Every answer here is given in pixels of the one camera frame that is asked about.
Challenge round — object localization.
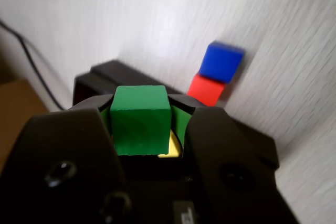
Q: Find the yellow wooden cube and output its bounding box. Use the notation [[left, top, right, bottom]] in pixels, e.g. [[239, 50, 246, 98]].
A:
[[157, 129, 183, 159]]

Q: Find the blue wooden cube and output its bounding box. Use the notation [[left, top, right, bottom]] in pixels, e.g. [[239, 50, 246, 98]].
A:
[[197, 41, 246, 84]]

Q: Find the black cable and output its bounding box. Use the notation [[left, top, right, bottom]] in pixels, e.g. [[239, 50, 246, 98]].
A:
[[0, 18, 66, 111]]

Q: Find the green wooden cube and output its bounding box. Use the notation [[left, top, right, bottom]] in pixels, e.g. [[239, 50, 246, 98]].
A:
[[109, 85, 172, 157]]

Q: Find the black box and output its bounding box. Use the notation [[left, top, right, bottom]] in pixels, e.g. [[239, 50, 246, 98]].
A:
[[72, 59, 280, 171]]

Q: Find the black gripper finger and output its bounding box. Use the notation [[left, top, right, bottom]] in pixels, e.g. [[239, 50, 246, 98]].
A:
[[0, 93, 137, 224], [167, 93, 301, 224]]

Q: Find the red wooden cube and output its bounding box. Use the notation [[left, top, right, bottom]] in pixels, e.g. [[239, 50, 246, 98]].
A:
[[186, 73, 226, 107]]

